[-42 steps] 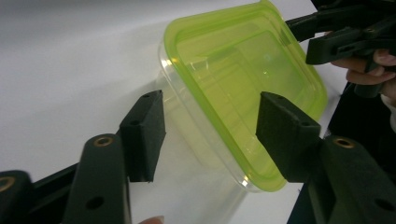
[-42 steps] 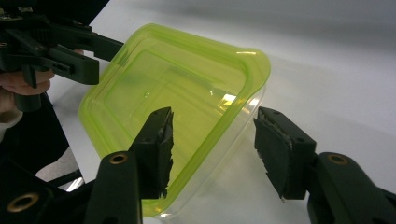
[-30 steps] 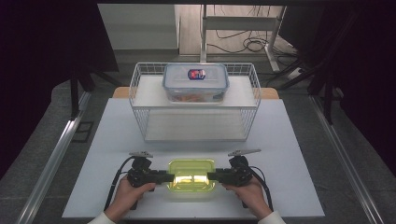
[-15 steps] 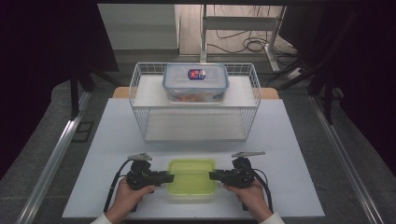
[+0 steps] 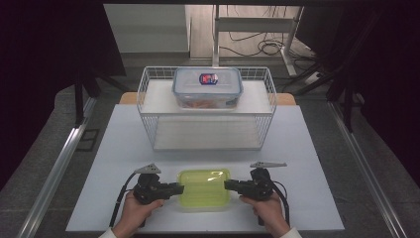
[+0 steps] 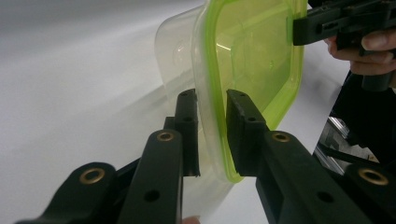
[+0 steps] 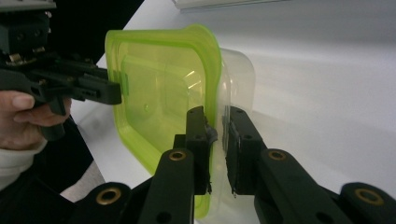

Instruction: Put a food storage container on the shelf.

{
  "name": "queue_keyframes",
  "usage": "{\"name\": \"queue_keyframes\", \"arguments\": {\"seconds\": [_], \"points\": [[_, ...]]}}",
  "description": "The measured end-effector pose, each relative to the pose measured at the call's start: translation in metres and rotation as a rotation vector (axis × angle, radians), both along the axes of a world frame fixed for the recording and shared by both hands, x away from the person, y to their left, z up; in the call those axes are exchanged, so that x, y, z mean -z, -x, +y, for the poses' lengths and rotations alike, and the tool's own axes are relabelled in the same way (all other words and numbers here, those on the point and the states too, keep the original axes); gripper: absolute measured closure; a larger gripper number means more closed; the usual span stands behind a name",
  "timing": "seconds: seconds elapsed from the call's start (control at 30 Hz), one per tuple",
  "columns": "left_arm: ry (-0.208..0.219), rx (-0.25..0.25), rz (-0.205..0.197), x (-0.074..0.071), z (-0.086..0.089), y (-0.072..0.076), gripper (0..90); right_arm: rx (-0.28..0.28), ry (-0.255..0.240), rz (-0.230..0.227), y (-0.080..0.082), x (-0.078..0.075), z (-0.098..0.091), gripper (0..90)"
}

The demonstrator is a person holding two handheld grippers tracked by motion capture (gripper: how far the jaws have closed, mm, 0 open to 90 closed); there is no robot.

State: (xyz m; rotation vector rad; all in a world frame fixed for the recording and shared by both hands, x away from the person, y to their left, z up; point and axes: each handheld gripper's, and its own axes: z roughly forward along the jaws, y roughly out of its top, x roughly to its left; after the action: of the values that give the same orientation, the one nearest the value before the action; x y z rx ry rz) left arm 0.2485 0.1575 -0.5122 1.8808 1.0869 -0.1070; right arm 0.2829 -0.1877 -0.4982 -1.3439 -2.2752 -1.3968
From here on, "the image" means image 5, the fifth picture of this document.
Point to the white metal desk frame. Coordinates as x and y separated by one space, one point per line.
254 24

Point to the wooden table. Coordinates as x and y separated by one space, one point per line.
127 98

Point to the aluminium rail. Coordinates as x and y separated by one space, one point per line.
57 165
366 168

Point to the black floor plate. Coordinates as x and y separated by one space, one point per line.
88 140

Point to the yellow-green plastic lid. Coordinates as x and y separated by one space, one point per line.
204 193

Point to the black metal stand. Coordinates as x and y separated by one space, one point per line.
79 99
346 99

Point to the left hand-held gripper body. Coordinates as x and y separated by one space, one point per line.
148 191

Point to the white cabinet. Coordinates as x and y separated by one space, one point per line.
148 29

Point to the dark curtain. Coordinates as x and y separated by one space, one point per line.
393 82
39 66

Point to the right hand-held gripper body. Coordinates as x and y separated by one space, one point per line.
261 188

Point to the white power strip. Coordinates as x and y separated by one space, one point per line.
312 78

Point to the person's right hand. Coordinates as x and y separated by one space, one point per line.
269 213

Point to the person's left hand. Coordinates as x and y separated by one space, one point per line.
135 213

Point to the clear container with labelled lid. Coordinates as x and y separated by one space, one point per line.
208 87

